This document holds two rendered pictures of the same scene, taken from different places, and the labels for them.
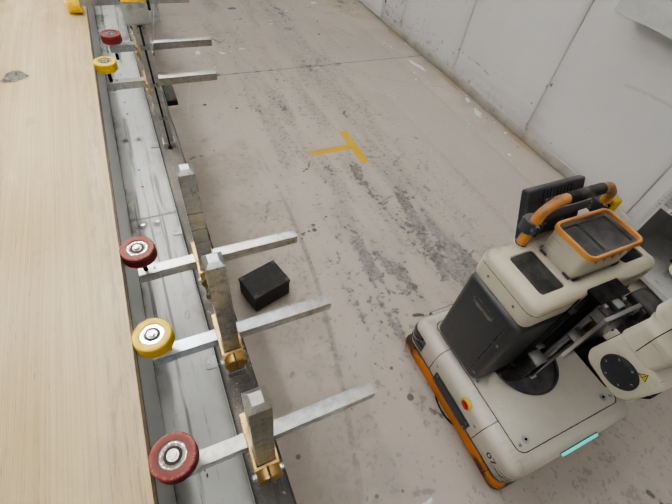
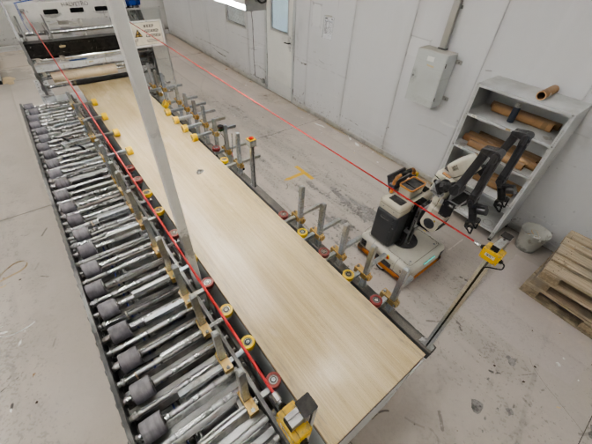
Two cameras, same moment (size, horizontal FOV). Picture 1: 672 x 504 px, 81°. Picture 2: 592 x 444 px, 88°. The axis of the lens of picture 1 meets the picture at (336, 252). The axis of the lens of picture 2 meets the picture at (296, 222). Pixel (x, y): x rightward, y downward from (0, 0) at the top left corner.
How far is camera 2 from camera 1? 1.71 m
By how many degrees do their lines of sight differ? 9
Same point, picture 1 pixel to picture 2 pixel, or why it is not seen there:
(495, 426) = (399, 260)
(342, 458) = not seen: hidden behind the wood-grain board
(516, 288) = (393, 205)
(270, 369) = not seen: hidden behind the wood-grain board
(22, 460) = (292, 258)
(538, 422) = (413, 255)
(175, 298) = not seen: hidden behind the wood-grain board
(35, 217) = (248, 211)
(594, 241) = (411, 186)
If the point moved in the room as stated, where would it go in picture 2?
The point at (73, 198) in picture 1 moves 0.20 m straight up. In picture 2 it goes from (254, 204) to (253, 186)
